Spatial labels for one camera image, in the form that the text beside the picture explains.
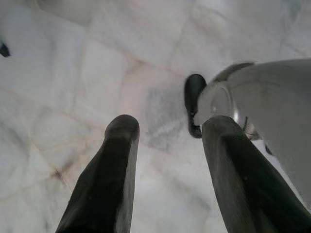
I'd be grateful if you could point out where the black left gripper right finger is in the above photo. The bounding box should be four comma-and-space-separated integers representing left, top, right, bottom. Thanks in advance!
201, 115, 311, 233

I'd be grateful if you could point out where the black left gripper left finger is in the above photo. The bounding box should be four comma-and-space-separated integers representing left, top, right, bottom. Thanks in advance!
54, 114, 141, 233

